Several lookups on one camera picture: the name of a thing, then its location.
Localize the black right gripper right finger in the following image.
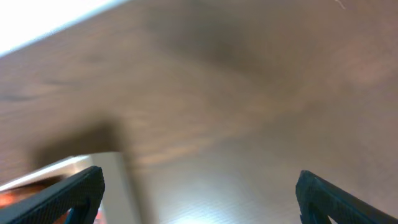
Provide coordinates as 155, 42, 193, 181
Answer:
295, 170, 397, 224

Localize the white cardboard box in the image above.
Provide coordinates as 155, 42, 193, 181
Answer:
1, 152, 141, 224

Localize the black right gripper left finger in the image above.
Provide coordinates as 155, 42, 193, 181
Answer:
1, 166, 105, 224

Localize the red toy fire truck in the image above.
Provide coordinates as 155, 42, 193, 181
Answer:
1, 183, 106, 224

